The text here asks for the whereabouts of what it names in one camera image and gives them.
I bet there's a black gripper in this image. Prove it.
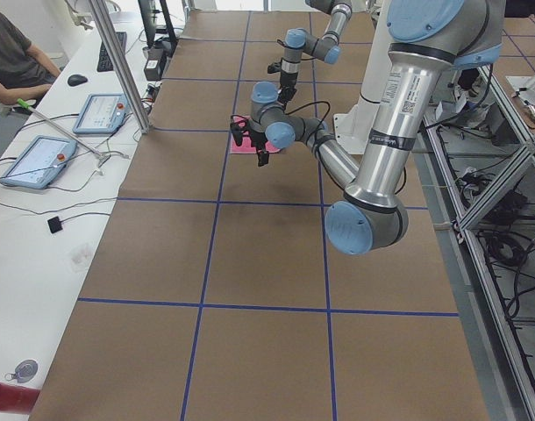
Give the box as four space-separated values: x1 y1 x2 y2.
279 70 297 100
246 125 268 167

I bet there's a pink towel with grey back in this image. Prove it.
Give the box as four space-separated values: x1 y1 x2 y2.
230 115 281 154

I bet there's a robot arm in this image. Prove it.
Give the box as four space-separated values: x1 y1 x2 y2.
278 0 353 105
231 1 506 255

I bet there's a black box device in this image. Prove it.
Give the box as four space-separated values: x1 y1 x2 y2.
144 47 167 82

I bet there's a black monitor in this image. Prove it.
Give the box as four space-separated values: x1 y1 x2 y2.
138 0 178 54

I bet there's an upper teach pendant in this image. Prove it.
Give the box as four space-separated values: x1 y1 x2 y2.
73 93 130 136

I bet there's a teach pendant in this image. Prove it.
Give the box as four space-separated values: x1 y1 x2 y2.
73 93 130 136
0 136 77 189

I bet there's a black keyboard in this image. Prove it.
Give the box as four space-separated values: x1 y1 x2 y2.
96 31 128 74

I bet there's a black computer mouse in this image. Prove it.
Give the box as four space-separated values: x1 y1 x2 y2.
68 74 88 87

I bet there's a lower teach pendant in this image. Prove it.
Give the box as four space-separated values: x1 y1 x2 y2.
0 136 77 189

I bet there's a small black square pad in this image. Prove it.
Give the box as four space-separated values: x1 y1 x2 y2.
47 216 63 234

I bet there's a seated person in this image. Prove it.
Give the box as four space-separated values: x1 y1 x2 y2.
0 12 61 105

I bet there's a red cylinder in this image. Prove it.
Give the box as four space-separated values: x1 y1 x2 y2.
0 382 40 415

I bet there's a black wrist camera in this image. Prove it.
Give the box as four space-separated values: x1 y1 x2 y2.
230 116 249 147
267 62 281 74

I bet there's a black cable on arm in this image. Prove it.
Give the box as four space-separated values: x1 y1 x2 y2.
284 101 332 146

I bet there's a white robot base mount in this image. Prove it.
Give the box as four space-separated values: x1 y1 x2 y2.
333 97 378 154

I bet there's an aluminium camera post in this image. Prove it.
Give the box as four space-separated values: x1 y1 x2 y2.
88 0 151 134

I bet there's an aluminium frame rail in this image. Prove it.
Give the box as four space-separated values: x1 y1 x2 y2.
418 65 535 421

